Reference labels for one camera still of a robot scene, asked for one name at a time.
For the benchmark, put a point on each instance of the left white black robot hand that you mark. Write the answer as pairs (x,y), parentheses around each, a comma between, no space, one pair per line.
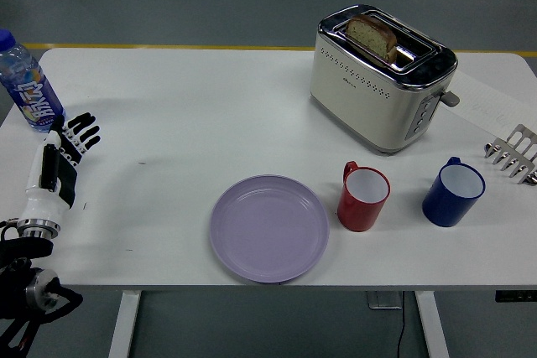
(50,173)

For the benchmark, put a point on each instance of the purple plastic plate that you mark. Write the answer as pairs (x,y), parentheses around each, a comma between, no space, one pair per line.
(269,229)

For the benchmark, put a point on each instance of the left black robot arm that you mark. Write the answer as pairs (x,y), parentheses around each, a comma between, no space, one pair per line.
(29,282)

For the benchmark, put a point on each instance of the blue labelled drink bottle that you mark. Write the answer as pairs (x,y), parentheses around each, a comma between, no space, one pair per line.
(31,85)

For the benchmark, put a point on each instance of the white table leg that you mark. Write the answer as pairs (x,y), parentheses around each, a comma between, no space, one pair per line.
(123,324)
(432,324)

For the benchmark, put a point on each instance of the red plastic mug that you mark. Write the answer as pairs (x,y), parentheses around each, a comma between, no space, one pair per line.
(363,198)

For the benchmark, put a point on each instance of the cream and chrome toaster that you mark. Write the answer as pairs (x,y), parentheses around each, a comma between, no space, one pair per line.
(369,98)

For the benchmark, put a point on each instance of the brown bread slice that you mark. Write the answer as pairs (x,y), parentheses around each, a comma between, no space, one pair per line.
(371,37)

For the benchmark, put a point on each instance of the blue plastic mug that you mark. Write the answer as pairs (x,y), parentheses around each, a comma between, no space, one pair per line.
(453,194)

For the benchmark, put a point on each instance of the white paper sheet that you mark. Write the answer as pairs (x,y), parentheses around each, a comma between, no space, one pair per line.
(486,102)

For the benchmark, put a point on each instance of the silver metal rack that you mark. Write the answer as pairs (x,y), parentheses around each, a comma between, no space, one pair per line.
(514,157)

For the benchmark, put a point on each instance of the black table control panel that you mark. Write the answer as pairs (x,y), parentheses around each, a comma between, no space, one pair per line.
(516,296)

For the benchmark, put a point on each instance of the grey bracket under table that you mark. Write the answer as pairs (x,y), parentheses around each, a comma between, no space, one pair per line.
(384,299)

